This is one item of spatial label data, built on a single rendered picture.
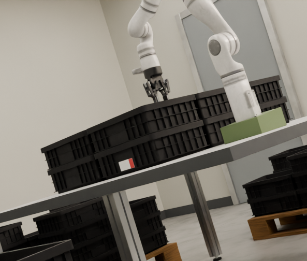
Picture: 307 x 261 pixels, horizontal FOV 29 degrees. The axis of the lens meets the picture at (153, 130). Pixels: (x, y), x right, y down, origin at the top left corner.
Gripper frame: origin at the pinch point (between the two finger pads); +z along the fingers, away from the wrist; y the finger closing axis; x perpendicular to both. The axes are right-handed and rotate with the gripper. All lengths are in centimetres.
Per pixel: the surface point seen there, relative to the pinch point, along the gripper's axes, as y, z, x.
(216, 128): 16.8, 16.5, -9.9
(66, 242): -90, 34, -31
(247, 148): -46, 25, -63
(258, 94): 51, 7, -14
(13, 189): 145, 13, 329
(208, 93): 17.6, 1.9, -11.0
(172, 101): -3.9, 1.9, -8.5
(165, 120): -9.1, 8.4, -6.7
